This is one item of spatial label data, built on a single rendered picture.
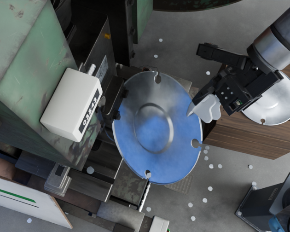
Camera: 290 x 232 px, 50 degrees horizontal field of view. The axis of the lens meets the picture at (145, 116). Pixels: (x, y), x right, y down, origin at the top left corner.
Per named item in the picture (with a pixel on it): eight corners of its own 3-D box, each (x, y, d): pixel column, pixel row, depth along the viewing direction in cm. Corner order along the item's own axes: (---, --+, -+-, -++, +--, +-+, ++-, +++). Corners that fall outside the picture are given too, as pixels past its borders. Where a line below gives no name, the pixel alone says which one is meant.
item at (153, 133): (110, 161, 92) (108, 162, 91) (117, 63, 84) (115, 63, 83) (193, 201, 74) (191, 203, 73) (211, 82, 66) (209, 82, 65)
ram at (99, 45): (134, 86, 83) (130, 16, 55) (112, 137, 78) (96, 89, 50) (75, 65, 85) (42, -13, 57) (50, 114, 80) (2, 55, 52)
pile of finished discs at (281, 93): (299, 74, 145) (300, 73, 144) (295, 131, 136) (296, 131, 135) (238, 60, 147) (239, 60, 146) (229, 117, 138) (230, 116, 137)
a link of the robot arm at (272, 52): (263, 23, 53) (279, 26, 60) (243, 42, 56) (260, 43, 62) (292, 56, 51) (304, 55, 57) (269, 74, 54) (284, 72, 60)
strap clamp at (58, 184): (87, 144, 96) (81, 136, 87) (63, 197, 91) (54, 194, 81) (69, 138, 97) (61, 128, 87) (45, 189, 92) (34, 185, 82)
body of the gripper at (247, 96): (225, 118, 61) (275, 79, 54) (200, 84, 63) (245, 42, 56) (241, 112, 67) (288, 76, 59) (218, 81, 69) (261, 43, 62)
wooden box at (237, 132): (280, 96, 179) (312, 68, 146) (274, 160, 167) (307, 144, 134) (212, 81, 182) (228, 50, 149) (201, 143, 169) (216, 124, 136)
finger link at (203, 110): (192, 135, 67) (222, 110, 62) (176, 113, 69) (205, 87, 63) (199, 132, 70) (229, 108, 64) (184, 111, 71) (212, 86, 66)
